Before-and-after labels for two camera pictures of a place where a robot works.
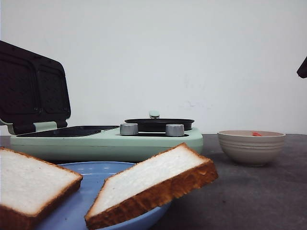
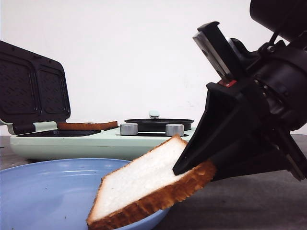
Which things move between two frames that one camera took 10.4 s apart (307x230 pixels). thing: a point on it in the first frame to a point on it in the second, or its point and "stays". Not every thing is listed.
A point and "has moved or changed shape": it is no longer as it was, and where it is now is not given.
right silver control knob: x=174 y=130 stays
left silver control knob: x=129 y=129 stays
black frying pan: x=158 y=125 stays
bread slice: x=30 y=188 to x=63 y=126
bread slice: x=149 y=182 has moved or changed shape
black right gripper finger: x=302 y=70 to x=271 y=153
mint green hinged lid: x=34 y=88 stays
